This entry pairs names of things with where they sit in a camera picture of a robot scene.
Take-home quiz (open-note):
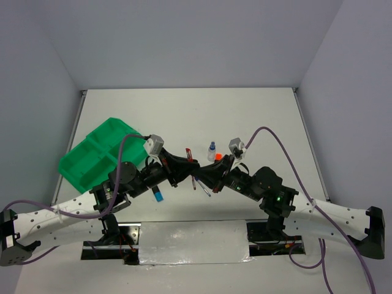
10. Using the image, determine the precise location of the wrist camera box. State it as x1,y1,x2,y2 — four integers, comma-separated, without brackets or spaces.
143,134,164,156
228,137,246,159

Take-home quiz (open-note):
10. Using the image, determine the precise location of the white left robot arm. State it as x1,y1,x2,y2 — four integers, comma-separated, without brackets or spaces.
1,150,200,266

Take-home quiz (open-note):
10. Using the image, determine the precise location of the purple camera cable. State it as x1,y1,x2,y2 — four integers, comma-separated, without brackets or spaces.
2,133,151,265
244,127,376,294

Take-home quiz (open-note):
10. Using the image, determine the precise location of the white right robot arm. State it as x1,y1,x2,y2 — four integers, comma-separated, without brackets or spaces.
193,156,385,260

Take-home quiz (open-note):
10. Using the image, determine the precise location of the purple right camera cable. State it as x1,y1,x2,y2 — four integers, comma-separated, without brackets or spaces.
244,127,376,294

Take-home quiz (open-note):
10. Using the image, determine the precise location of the red gel pen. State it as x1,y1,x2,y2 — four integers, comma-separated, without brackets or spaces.
192,176,197,190

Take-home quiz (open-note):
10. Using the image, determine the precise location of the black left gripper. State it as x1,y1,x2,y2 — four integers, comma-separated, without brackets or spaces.
129,148,200,198

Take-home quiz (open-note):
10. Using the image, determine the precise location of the blue cap black highlighter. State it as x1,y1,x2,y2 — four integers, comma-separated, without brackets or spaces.
152,186,164,202

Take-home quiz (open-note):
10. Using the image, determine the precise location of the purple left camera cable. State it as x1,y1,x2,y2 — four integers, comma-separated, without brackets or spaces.
2,133,151,265

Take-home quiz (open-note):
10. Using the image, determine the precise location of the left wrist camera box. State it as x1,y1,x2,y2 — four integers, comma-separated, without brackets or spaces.
143,134,164,156

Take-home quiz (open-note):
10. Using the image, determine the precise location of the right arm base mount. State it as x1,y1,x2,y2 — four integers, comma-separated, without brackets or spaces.
246,219,306,257

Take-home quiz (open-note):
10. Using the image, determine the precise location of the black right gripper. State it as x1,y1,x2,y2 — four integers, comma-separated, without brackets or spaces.
192,153,262,201

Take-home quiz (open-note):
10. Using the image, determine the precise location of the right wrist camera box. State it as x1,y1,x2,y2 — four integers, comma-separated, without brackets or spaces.
228,137,246,159

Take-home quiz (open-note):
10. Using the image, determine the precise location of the clear blue spray bottle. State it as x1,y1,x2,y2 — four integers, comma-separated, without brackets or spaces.
207,141,216,162

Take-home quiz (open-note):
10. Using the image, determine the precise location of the green divided plastic tray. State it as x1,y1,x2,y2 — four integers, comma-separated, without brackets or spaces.
58,118,139,194

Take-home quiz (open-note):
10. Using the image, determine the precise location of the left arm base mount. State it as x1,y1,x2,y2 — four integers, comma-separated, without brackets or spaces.
80,222,141,266

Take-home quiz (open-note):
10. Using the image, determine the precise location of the blue gel pen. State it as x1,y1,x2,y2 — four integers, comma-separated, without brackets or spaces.
195,178,211,197

